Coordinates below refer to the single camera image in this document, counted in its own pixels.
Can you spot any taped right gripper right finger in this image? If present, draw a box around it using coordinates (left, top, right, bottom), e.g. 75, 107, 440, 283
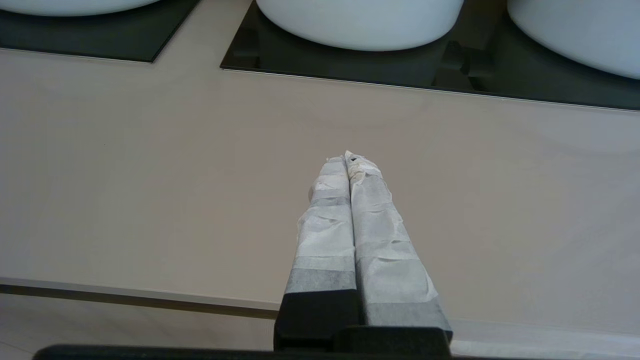
345, 149, 454, 346

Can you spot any black glass induction cooktop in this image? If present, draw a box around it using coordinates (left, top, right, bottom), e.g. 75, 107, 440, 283
220, 0, 640, 111
0, 0, 201, 64

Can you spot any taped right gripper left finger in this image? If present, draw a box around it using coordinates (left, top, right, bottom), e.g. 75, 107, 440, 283
273, 155, 362, 352

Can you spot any white round cooking pot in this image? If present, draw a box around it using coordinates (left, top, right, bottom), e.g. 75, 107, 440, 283
255, 0, 465, 52
0, 0, 160, 17
507, 0, 640, 81

